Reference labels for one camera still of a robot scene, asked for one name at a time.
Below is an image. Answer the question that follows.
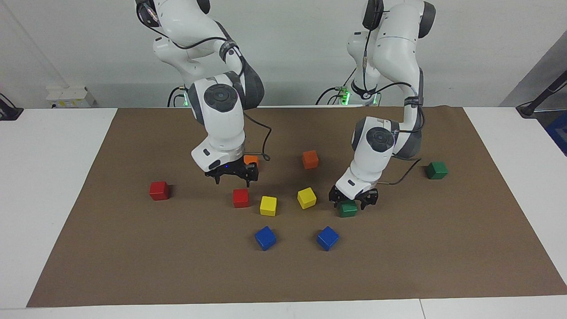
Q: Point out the yellow wooden cube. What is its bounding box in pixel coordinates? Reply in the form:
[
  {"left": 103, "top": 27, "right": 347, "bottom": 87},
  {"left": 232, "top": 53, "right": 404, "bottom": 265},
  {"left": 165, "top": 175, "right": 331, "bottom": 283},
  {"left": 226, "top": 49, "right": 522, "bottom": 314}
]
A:
[
  {"left": 260, "top": 196, "right": 278, "bottom": 217},
  {"left": 297, "top": 187, "right": 318, "bottom": 210}
]

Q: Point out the blue wooden cube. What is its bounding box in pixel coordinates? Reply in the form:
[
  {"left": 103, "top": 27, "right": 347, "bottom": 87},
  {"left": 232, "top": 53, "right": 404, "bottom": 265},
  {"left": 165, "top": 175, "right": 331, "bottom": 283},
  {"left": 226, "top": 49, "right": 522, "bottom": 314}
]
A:
[
  {"left": 255, "top": 226, "right": 277, "bottom": 252},
  {"left": 316, "top": 226, "right": 340, "bottom": 252}
]

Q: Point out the brown paper table mat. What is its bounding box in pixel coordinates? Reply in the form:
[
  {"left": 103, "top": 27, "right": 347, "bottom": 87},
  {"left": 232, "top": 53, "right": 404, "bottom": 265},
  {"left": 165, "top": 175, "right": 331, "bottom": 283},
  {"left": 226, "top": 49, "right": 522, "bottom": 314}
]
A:
[{"left": 27, "top": 105, "right": 567, "bottom": 307}]

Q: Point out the white power box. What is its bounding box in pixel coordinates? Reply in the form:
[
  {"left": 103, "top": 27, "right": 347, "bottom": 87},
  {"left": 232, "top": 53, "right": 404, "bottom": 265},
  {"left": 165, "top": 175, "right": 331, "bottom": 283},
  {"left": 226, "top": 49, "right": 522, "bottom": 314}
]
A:
[{"left": 46, "top": 86, "right": 96, "bottom": 109}]

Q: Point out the black stand pole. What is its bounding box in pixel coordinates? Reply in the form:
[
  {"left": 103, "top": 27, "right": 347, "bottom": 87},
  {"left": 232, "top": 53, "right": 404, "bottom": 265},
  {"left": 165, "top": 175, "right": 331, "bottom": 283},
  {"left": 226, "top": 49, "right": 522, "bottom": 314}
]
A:
[{"left": 516, "top": 71, "right": 567, "bottom": 118}]

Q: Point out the blue object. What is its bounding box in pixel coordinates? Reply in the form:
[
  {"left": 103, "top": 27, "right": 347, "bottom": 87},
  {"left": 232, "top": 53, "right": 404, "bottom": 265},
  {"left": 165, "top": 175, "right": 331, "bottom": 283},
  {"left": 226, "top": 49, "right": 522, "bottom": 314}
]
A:
[{"left": 546, "top": 111, "right": 567, "bottom": 156}]

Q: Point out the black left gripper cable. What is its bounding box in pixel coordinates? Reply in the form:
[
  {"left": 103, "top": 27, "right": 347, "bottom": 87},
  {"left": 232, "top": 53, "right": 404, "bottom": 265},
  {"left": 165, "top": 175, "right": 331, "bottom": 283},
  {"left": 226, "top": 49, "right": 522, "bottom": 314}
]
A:
[{"left": 361, "top": 0, "right": 423, "bottom": 186}]

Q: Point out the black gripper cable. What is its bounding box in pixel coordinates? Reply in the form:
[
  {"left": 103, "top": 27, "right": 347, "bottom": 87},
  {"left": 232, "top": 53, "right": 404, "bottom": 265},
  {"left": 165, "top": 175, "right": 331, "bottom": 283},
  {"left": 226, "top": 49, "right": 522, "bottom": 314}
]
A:
[
  {"left": 361, "top": 0, "right": 423, "bottom": 186},
  {"left": 141, "top": 0, "right": 272, "bottom": 161}
]

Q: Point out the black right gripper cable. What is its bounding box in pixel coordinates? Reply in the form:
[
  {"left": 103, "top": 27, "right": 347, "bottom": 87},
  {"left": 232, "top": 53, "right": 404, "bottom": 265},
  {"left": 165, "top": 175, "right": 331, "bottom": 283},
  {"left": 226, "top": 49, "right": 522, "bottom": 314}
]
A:
[{"left": 141, "top": 0, "right": 272, "bottom": 161}]

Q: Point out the black right arm base cable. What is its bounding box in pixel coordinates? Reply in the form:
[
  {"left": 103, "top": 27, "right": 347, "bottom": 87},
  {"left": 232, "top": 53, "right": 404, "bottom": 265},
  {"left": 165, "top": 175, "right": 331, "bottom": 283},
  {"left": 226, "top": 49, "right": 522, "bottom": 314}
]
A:
[{"left": 167, "top": 86, "right": 186, "bottom": 108}]

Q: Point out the black arm base cable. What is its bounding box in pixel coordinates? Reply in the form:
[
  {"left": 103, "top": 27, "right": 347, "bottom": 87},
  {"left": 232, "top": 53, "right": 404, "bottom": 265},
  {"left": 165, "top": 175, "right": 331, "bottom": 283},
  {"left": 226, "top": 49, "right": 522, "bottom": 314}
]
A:
[
  {"left": 315, "top": 80, "right": 355, "bottom": 105},
  {"left": 167, "top": 86, "right": 186, "bottom": 108}
]

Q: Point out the black left arm base cable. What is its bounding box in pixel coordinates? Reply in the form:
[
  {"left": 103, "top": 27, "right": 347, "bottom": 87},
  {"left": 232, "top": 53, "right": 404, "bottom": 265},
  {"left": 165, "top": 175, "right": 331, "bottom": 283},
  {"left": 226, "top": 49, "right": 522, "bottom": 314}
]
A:
[{"left": 315, "top": 80, "right": 355, "bottom": 105}]

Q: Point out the black clamp mount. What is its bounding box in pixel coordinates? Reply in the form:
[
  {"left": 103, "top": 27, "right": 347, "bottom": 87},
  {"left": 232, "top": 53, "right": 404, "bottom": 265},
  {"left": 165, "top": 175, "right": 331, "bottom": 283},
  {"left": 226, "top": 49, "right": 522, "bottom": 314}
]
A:
[{"left": 0, "top": 93, "right": 23, "bottom": 121}]

